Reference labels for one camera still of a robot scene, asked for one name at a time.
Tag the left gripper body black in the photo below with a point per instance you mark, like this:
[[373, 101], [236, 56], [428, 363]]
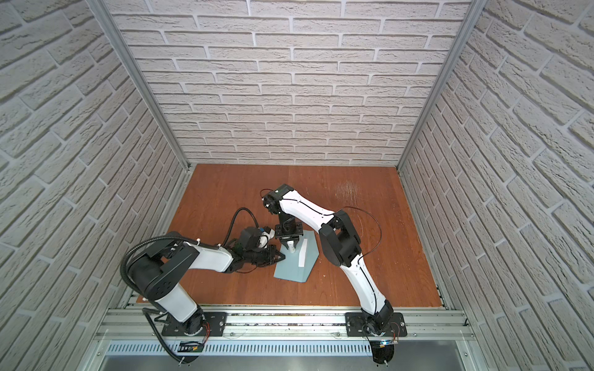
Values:
[[265, 256]]

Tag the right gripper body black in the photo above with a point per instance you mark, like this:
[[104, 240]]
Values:
[[290, 229]]

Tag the pink white letter card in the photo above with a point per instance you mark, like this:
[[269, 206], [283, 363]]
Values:
[[302, 252]]

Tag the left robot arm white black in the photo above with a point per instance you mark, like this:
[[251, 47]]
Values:
[[154, 268]]

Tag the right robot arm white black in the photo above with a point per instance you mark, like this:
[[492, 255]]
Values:
[[340, 244]]

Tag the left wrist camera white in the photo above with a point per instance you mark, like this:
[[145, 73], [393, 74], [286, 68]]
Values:
[[266, 235]]

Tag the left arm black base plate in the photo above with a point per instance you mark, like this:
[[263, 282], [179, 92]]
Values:
[[216, 323]]

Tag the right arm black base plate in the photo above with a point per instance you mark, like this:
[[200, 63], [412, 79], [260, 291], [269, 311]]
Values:
[[357, 325]]

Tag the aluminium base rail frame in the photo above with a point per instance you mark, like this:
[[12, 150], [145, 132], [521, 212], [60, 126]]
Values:
[[264, 337]]

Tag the right aluminium corner post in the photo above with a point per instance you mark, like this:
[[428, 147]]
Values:
[[460, 41]]

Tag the aluminium corner post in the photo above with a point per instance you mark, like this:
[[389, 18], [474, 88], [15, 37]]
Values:
[[115, 37], [460, 41]]

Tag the left aluminium corner post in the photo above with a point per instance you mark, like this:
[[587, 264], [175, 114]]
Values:
[[115, 37]]

